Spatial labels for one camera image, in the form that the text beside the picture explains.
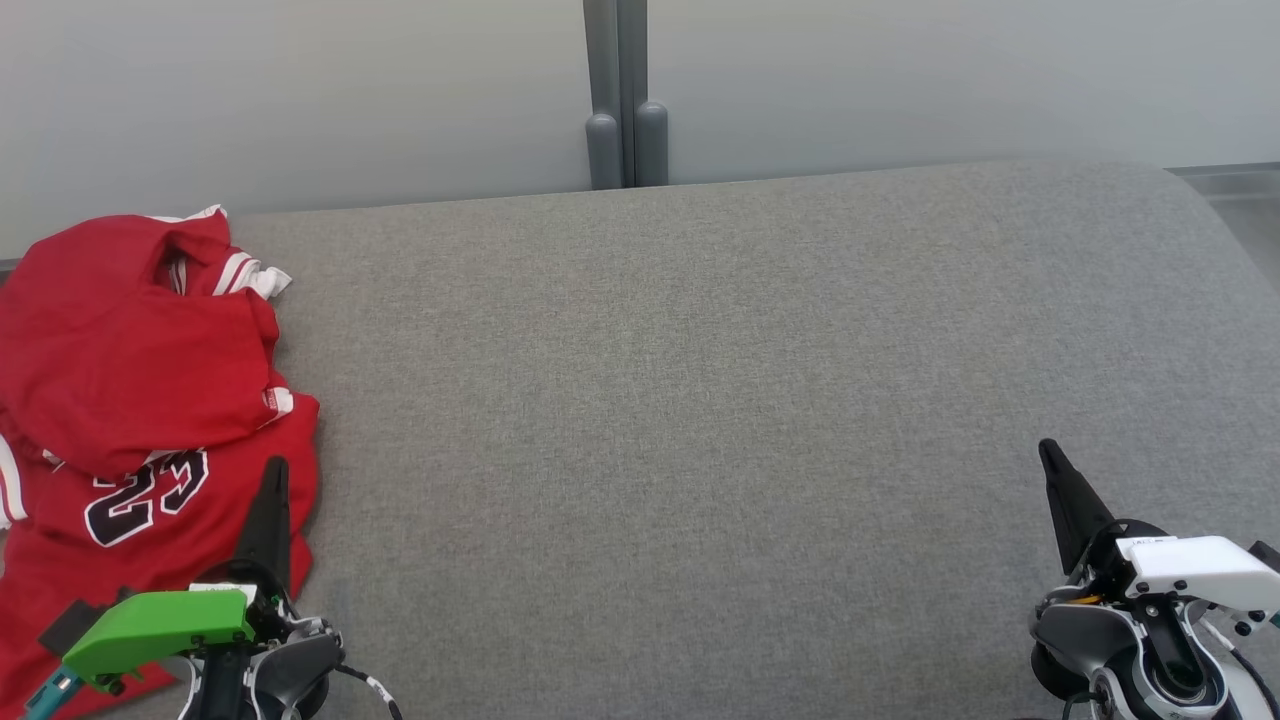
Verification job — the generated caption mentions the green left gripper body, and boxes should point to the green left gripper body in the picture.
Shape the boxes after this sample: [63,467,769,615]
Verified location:
[62,582,301,693]

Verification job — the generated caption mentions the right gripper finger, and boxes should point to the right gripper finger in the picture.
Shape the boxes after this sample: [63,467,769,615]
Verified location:
[1038,438,1116,578]

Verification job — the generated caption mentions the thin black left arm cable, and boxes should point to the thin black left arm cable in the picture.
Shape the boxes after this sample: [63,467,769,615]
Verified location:
[335,663,404,720]

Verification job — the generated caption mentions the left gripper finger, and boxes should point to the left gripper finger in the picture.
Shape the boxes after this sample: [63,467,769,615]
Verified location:
[230,457,292,593]

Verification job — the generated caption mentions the red basketball shorts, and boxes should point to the red basketball shorts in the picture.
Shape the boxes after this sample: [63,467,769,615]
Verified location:
[0,395,321,720]

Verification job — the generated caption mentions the grey partition post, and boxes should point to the grey partition post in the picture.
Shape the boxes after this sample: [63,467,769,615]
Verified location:
[583,0,626,191]
[625,0,669,189]

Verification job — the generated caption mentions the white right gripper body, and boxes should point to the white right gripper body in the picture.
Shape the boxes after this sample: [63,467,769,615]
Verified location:
[1068,518,1280,617]

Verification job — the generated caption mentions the red jersey with white sleeves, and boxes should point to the red jersey with white sleeves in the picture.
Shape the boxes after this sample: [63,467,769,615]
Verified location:
[0,205,296,479]

